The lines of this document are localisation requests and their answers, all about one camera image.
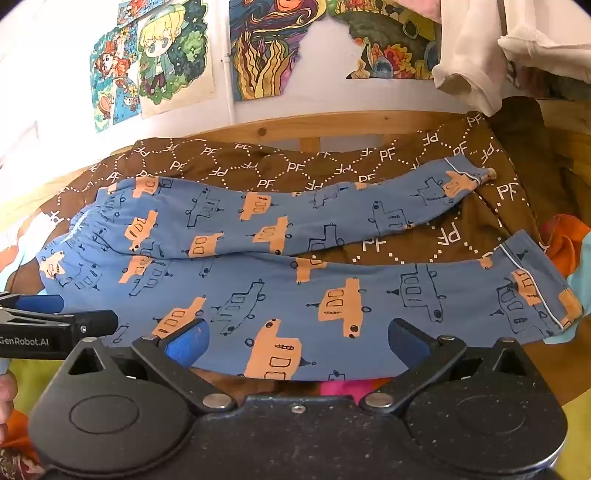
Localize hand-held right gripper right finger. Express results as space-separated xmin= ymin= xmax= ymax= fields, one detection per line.
xmin=359 ymin=318 xmax=539 ymax=414

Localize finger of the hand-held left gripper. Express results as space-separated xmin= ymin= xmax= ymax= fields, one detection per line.
xmin=0 ymin=293 xmax=65 ymax=319

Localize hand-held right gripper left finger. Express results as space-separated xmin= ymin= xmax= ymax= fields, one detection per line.
xmin=62 ymin=318 xmax=238 ymax=414

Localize blue printed pants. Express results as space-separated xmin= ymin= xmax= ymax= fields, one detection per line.
xmin=34 ymin=157 xmax=585 ymax=381

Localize person's left hand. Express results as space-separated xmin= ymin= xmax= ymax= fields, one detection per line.
xmin=0 ymin=373 xmax=18 ymax=446

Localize colourful patchwork bedsheet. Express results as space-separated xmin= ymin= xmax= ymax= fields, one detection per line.
xmin=0 ymin=212 xmax=591 ymax=480

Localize brown patterned blanket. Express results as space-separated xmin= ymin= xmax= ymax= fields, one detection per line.
xmin=9 ymin=97 xmax=589 ymax=411

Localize white hanging garment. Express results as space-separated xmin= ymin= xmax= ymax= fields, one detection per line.
xmin=431 ymin=0 xmax=514 ymax=117

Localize cream ribbed cloth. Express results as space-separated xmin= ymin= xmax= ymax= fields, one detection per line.
xmin=498 ymin=0 xmax=591 ymax=73

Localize blue cartoon wall poster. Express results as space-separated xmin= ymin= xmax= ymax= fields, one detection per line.
xmin=90 ymin=25 xmax=141 ymax=134

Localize wooden bed frame rail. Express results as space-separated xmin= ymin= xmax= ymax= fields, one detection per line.
xmin=0 ymin=99 xmax=591 ymax=217

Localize white wall pipe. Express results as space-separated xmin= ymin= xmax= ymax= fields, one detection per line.
xmin=223 ymin=50 xmax=237 ymax=126

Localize blond cartoon figure wall poster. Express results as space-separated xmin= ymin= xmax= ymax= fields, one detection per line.
xmin=136 ymin=0 xmax=218 ymax=118

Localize torn colourful wall poster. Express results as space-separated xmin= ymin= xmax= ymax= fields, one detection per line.
xmin=327 ymin=0 xmax=445 ymax=81

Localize swirly colourful wall poster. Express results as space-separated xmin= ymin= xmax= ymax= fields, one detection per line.
xmin=229 ymin=0 xmax=326 ymax=102

